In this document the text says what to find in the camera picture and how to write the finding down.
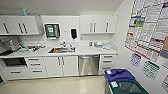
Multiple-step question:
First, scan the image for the stainless steel dishwasher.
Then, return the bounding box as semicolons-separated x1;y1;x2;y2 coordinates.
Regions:
78;54;101;77

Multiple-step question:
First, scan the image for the blue dish soap bottle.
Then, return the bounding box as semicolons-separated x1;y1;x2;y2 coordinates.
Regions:
88;40;94;48

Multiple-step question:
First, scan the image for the small chrome sink fixture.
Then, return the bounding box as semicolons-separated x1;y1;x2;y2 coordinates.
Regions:
69;43;75;50

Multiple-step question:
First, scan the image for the chrome faucet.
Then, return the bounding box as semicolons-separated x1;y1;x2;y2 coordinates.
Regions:
60;41;68;49

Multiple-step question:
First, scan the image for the stainless steel sink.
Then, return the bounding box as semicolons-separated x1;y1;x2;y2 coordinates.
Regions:
48;47;76;55

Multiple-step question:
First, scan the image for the narrow white drawer unit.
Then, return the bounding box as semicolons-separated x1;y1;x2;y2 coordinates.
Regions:
99;53;119;76

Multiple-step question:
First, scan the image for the white two-door base cabinet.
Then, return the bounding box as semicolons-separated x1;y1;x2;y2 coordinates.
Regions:
43;55;80;79

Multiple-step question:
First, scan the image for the steel paper towel dispenser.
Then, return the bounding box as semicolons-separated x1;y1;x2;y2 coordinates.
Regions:
43;23;61;40

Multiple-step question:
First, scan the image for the blue recycling bin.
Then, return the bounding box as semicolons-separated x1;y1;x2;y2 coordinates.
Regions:
104;68;136;94

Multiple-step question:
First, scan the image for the wide white drawer unit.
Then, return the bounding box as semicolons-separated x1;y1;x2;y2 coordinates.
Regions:
1;56;48;81

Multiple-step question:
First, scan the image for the light blue bottle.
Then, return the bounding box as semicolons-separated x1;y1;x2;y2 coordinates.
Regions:
22;8;27;17

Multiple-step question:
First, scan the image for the black built-in microwave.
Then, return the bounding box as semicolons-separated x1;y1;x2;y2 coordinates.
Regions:
1;57;28;68

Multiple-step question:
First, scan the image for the black wall soap dispenser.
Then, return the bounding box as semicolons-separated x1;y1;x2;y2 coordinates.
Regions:
70;28;79;41

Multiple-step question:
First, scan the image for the large wall poster board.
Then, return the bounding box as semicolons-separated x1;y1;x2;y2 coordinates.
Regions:
124;0;168;63

